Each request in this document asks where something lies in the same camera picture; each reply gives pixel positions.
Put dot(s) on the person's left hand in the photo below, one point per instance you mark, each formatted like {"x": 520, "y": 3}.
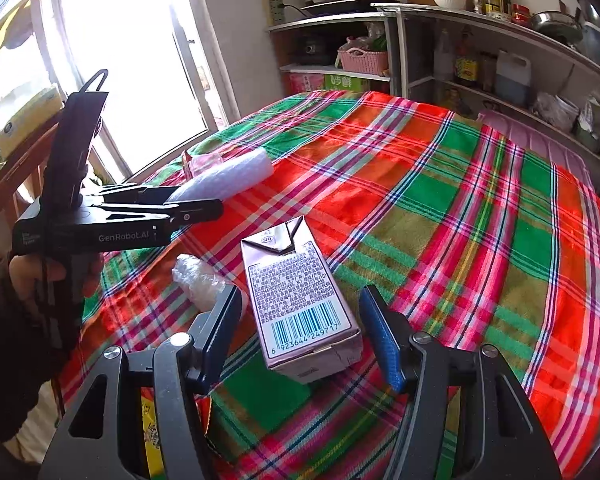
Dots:
{"x": 25, "y": 271}

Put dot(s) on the purple milk carton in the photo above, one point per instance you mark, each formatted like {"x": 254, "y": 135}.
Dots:
{"x": 307, "y": 330}

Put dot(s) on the white ceramic bowl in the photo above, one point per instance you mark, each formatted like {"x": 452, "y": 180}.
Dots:
{"x": 457, "y": 5}

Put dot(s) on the pink storage box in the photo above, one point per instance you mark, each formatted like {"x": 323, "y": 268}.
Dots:
{"x": 531, "y": 139}

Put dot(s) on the pink plastic basket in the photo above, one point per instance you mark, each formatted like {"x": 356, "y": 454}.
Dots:
{"x": 363, "y": 61}

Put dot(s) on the colourful plaid tablecloth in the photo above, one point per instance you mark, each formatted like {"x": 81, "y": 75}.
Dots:
{"x": 475, "y": 240}

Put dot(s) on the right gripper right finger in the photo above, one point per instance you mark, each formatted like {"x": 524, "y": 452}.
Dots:
{"x": 499, "y": 434}

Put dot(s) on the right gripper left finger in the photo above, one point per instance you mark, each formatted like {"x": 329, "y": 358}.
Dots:
{"x": 102, "y": 437}

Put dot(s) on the steel wok pan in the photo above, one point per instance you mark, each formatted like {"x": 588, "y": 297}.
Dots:
{"x": 557, "y": 25}

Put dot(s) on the white power strip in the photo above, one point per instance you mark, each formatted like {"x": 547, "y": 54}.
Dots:
{"x": 276, "y": 12}

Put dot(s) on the grey metal shelf rack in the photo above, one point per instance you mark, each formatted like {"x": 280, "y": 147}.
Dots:
{"x": 421, "y": 43}

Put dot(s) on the yellow snack wrapper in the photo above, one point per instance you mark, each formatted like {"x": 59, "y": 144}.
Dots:
{"x": 151, "y": 436}

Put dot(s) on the dark sauce bottle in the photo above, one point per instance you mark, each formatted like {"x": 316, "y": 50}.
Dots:
{"x": 466, "y": 64}

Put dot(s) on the white plastic jug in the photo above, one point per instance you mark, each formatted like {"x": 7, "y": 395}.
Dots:
{"x": 513, "y": 78}

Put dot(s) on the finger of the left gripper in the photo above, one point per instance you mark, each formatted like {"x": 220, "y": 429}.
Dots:
{"x": 193, "y": 211}
{"x": 143, "y": 194}

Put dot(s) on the wooden chair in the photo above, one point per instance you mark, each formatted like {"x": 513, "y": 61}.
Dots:
{"x": 26, "y": 163}

